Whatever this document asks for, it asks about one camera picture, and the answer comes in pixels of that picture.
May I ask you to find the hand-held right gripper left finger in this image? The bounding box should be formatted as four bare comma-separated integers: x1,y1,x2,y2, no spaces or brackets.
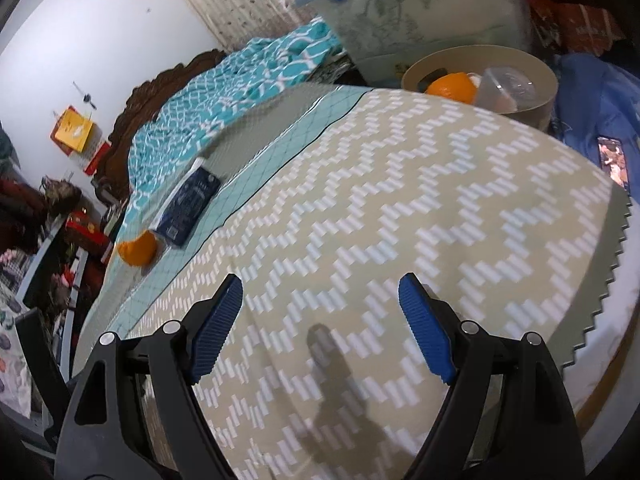
54,272,245,480

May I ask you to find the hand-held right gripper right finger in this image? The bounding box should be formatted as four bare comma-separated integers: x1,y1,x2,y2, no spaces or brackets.
397,272,586,480

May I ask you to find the beige round bin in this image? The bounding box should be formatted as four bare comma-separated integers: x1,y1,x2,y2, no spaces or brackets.
401,45,559,133

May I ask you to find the beige zigzag bed mat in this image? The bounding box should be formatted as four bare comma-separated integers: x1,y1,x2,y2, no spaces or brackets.
120,87,633,480

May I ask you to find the dark blue packet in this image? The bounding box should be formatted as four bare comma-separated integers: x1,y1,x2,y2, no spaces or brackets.
155,157,222,248

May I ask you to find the white mattress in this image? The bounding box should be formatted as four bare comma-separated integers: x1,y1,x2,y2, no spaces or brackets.
562,200,640,416

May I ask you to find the cluttered shelf rack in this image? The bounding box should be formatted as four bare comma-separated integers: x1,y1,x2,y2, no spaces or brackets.
0,160,118,451

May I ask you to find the white printed cloth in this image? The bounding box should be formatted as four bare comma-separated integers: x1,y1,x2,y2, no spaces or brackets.
0,250,36,417

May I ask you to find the teal patterned blanket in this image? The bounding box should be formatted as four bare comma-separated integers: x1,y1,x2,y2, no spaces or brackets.
117,16,351,241

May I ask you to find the carved wooden headboard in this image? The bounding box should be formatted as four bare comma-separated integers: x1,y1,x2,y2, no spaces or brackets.
92,49,228,206

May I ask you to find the smartphone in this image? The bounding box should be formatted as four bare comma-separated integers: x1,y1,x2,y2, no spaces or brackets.
597,135,631,190

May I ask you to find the clear plastic cup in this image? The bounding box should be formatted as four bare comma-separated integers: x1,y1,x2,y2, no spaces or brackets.
475,66,539,112

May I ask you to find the blue cloth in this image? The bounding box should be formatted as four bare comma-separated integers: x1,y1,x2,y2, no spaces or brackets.
550,52,640,198

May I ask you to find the red printed bag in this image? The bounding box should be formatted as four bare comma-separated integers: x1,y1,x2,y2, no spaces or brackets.
527,0,626,56

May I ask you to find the red wall hanging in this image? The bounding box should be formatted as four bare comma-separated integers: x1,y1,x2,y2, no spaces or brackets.
85,141,112,177

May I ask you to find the yellow wall hanging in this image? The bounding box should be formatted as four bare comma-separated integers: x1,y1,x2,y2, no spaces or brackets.
50,105,96,153

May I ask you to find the dark wall hook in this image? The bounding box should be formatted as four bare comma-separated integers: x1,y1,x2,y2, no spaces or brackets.
72,80,97,111

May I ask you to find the clear storage box blue handle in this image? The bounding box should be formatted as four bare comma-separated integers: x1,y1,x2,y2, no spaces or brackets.
294,0,531,86

